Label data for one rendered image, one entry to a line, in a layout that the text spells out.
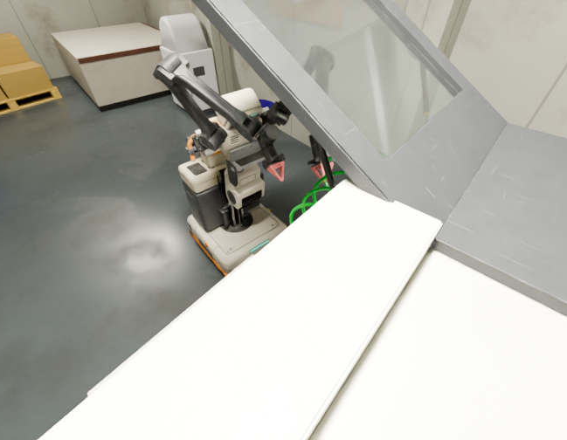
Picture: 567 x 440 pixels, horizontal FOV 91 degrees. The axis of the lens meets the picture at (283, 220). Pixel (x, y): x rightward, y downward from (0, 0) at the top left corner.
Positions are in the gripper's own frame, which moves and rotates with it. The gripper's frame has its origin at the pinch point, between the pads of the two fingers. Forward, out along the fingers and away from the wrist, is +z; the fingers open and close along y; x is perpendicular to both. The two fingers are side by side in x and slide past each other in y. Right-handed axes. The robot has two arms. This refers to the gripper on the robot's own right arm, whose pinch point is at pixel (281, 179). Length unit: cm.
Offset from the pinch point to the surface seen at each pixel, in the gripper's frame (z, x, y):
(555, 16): -26, 182, 35
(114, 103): -244, -21, -396
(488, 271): 37, -3, 71
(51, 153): -165, -121, -331
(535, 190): 31, 29, 68
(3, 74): -333, -147, -424
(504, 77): -8, 182, 4
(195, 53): -226, 92, -271
